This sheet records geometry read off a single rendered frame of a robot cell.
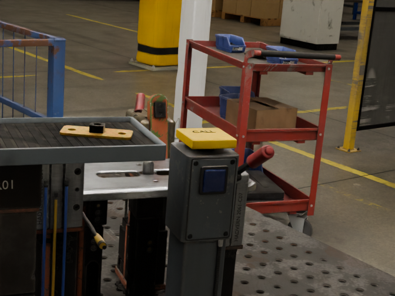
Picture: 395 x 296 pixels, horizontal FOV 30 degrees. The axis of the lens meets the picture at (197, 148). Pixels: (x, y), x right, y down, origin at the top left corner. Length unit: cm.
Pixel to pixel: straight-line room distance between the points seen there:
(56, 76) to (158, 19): 505
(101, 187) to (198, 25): 407
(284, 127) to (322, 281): 193
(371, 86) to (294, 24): 607
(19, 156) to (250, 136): 265
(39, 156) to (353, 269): 108
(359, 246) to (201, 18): 216
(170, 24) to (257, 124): 507
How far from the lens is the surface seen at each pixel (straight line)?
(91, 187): 119
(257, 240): 183
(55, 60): 332
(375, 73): 571
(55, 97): 336
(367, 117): 574
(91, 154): 81
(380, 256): 373
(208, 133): 93
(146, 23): 846
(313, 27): 1141
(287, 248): 181
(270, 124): 347
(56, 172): 101
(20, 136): 87
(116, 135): 87
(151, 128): 140
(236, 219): 113
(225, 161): 91
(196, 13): 519
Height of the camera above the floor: 139
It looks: 15 degrees down
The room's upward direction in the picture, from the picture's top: 5 degrees clockwise
